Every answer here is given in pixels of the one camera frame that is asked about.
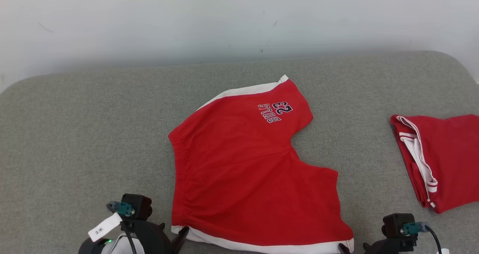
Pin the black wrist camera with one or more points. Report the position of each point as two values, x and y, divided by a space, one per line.
394 224
138 205

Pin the red jersey with striped trim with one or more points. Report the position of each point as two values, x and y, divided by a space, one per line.
449 160

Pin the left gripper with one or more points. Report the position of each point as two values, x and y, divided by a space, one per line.
153 242

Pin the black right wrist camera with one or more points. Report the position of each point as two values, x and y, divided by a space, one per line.
394 224

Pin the grey fabric sofa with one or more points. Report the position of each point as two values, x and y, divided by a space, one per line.
93 134

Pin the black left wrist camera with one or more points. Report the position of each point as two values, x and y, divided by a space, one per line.
138 205

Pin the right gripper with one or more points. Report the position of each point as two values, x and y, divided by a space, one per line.
389 247

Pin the red shorts with white stripes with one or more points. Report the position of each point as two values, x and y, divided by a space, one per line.
243 171

